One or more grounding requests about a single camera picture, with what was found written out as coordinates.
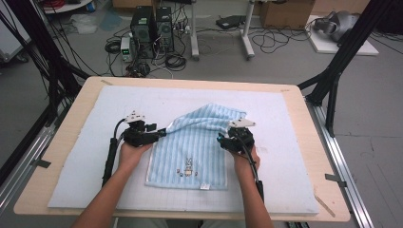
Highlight person's left hand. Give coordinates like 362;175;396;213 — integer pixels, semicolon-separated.
118;142;153;172

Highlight large black cable coil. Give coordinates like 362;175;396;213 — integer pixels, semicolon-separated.
163;52;188;72

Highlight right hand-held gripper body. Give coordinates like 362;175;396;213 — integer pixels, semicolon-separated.
225;118;257;156

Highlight blue striped towel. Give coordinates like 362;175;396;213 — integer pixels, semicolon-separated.
144;102;248;192

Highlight white foam mat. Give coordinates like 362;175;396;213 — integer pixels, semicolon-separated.
47;85;320;217

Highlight white floor board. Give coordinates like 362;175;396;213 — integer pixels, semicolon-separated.
305;14;380;57

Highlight white power supply unit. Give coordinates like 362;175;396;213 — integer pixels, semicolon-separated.
120;36;134;63

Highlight blue plastic sheet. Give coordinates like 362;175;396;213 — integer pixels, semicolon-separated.
98;10;125;33

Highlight aluminium rail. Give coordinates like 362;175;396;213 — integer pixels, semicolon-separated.
0;104;69;217
305;97;376;228

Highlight white panel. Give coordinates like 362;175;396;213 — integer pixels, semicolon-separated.
0;9;33;63

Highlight hand-held gripper cable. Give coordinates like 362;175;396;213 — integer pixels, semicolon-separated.
101;118;128;188
237;136;266;204

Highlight brown cardboard box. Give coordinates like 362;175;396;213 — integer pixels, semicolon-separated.
259;0;317;30

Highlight loose black floor cables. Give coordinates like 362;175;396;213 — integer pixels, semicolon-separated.
249;26;314;55

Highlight flat black device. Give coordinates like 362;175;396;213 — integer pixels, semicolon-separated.
215;14;248;30

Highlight left hand-held gripper cable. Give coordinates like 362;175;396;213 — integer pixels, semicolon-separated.
101;118;128;188

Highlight small black cable coil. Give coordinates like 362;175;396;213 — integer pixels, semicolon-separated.
104;39;123;54

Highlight grey helmet device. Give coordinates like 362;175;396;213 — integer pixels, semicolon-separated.
313;9;361;44

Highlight person's trousers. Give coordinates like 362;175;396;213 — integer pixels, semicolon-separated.
114;218;249;228

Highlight clear plastic bag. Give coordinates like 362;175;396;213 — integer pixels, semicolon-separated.
68;13;99;35

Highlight round white table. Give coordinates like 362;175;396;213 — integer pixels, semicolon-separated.
42;0;95;15

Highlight slim black computer tower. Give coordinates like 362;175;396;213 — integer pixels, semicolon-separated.
155;6;176;53

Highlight thin wooden strip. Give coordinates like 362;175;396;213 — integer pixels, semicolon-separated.
313;193;337;219

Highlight large black computer tower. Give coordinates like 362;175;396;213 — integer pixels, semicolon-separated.
129;5;157;60

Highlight person's right hand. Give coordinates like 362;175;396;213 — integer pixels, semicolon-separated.
233;146;261;179

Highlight white desk frame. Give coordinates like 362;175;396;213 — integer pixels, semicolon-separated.
189;0;257;62

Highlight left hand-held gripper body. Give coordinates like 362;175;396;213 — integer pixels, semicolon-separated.
122;110;160;148

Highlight black metal frame stand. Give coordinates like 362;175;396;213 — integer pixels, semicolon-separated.
297;0;403;138
0;0;91;128

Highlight right hand-held gripper cable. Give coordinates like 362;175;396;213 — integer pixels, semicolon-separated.
237;136;266;204

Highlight black tape strip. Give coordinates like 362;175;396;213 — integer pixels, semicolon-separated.
29;158;52;170
324;173;348;188

